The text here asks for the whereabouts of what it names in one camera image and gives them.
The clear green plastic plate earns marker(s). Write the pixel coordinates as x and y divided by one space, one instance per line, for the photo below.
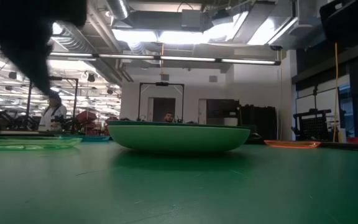
26 143

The person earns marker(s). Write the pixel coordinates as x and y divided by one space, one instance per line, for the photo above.
169 117
52 113

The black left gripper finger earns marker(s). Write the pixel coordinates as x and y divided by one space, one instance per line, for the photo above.
34 65

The red robot cover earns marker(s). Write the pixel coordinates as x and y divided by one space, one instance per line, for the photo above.
87 116

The light green plastic plate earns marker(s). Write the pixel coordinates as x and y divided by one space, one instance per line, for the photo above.
179 140

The dark wall panel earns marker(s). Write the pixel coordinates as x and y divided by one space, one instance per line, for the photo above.
222 109

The grey ceiling duct box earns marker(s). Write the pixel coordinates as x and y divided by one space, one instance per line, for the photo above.
191 19

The long ceiling light bar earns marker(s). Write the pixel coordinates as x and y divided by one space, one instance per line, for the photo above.
172 58

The grey wall vent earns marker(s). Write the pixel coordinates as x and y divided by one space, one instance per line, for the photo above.
165 77
213 78

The silver round air duct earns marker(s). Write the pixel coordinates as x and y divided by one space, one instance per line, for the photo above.
118 8

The blue plastic plate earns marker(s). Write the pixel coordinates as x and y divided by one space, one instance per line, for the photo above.
89 138

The black perforated cart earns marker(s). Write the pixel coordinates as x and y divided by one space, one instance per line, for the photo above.
314 126

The white whiteboard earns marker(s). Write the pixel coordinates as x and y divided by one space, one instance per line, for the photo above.
325 101

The black ceiling camera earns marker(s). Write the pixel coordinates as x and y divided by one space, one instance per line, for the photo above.
276 48

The clear orange plastic plate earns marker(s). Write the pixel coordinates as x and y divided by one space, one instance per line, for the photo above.
292 144

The dark doorway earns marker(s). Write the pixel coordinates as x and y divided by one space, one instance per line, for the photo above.
164 109

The black gantry frame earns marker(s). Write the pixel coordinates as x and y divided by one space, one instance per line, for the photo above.
75 93
161 84

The black cabinet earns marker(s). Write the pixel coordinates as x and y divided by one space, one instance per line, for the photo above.
259 119

